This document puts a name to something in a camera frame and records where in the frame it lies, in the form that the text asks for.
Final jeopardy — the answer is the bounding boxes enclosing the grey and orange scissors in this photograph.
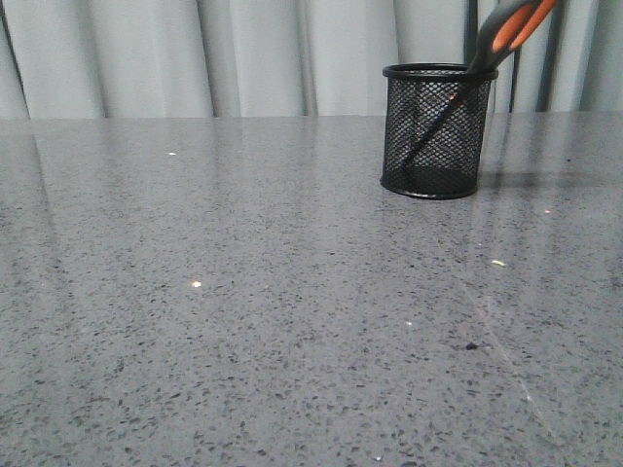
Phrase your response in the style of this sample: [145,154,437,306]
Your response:
[402,0,557,168]

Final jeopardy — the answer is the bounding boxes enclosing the black mesh pen bucket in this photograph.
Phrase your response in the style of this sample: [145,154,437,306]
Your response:
[380,63,498,200]

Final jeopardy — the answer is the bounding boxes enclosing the light grey curtain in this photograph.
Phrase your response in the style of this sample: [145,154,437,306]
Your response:
[0,0,623,122]

